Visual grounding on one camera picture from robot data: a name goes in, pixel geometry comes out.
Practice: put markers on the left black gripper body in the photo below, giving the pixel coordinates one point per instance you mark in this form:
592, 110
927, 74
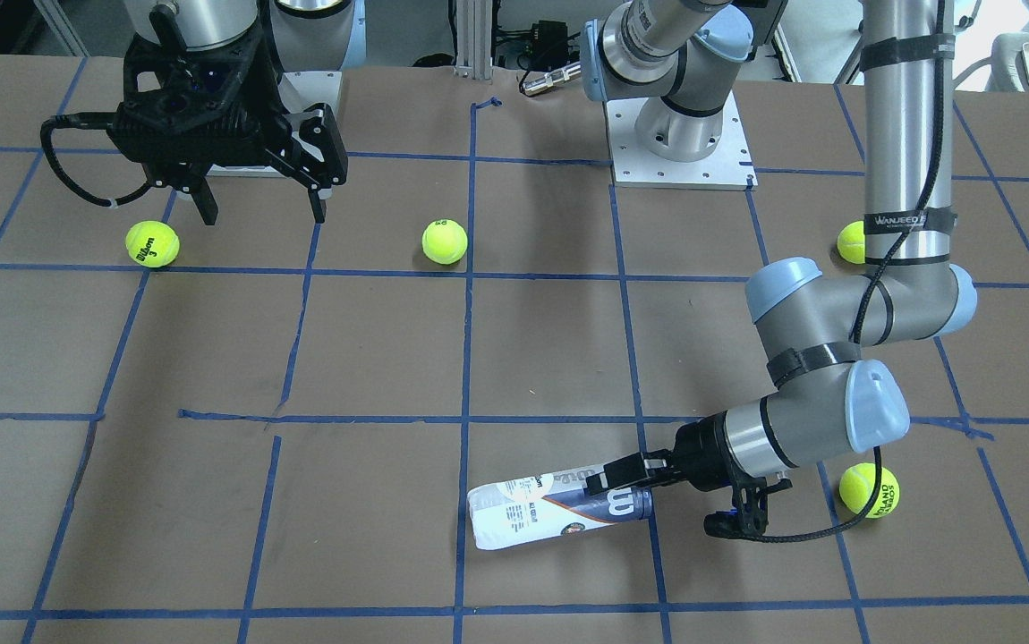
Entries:
701, 448

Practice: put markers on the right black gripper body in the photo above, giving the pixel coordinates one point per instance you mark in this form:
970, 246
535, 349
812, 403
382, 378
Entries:
312, 141

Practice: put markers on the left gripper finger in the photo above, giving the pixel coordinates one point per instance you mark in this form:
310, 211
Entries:
640, 470

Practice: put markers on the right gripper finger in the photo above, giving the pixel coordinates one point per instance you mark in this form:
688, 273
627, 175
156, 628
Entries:
319, 186
195, 188

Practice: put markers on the clear tennis ball can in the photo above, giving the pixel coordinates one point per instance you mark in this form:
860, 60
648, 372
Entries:
550, 505

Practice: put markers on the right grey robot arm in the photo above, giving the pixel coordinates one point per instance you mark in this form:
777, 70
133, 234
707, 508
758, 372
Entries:
237, 84

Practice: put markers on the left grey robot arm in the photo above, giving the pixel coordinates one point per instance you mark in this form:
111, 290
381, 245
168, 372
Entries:
828, 399

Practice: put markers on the tennis ball near base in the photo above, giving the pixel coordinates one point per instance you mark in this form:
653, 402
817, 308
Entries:
152, 244

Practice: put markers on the tennis ball with black print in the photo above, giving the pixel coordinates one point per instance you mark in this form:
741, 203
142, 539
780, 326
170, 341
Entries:
445, 241

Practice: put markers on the tennis ball near left gripper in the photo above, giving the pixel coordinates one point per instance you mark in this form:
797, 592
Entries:
857, 485

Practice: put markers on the tennis ball front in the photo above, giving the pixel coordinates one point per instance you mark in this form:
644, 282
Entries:
851, 243

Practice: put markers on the aluminium frame post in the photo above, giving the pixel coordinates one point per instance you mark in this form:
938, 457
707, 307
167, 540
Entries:
474, 35

